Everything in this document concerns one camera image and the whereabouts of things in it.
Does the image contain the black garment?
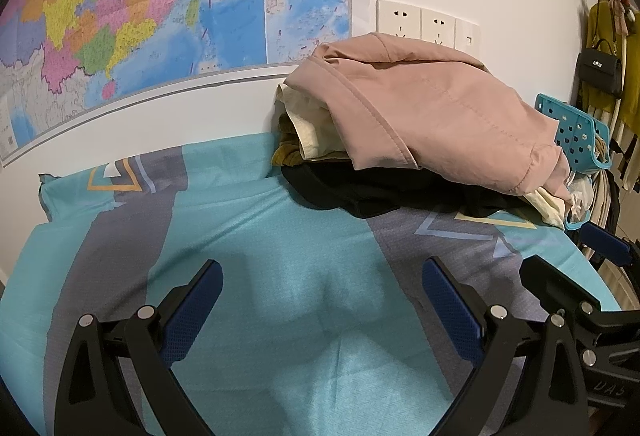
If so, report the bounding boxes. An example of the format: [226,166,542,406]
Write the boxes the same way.
[281,161,527,218]

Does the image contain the mustard yellow garment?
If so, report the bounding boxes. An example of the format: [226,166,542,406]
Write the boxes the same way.
[271,112,304,167]

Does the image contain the black handbag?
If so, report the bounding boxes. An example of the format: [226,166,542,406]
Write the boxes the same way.
[577,38,623,98]

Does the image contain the blue perforated plastic basket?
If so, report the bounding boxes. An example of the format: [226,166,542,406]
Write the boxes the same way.
[535,94,612,230]

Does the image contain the white wall socket panel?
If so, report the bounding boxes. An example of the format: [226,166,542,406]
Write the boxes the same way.
[375,0,482,58]

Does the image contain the colourful wall map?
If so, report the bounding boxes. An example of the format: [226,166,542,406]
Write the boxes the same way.
[1,0,371,162]

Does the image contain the teal patterned bed sheet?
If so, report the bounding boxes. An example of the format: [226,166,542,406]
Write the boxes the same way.
[1,135,617,435]

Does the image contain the pink zip jacket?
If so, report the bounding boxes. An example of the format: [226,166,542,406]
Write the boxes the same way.
[283,33,570,201]

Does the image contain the yellow hanging clothes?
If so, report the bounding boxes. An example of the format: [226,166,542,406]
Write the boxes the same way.
[581,0,640,187]

